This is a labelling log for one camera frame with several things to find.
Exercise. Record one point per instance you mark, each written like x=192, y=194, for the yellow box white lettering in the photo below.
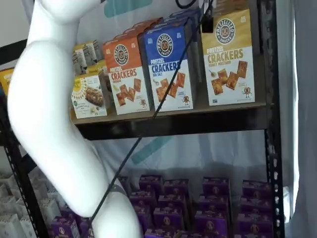
x=6, y=81

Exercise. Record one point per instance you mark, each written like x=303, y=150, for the brown cookie box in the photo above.
x=106, y=86

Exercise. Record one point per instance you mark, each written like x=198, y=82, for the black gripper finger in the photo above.
x=207, y=24

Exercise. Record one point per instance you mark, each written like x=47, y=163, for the orange pretzel crackers box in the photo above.
x=148, y=22
x=131, y=31
x=126, y=86

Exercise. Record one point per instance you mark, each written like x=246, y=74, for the white carton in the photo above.
x=28, y=228
x=7, y=205
x=49, y=210
x=40, y=184
x=11, y=226

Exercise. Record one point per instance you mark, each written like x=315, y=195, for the blue pretzel crackers box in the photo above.
x=163, y=81
x=190, y=19

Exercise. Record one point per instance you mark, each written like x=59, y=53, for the white side curtain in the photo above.
x=302, y=124

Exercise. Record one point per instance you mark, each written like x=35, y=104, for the yellow pretzel crackers box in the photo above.
x=227, y=74
x=230, y=6

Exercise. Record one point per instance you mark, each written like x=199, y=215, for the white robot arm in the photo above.
x=49, y=99

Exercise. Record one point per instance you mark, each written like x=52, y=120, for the wooden shelf board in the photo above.
x=223, y=108

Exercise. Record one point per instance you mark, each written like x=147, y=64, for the white box black print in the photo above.
x=89, y=54
x=79, y=62
x=98, y=49

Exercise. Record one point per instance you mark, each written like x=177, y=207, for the yellow white snack bar box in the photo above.
x=86, y=99

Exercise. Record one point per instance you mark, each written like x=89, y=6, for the teal tape strip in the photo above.
x=123, y=8
x=151, y=150

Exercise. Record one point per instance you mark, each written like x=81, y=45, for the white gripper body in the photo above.
x=202, y=3

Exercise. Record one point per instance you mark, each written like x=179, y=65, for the black metal shelf frame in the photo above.
x=272, y=124

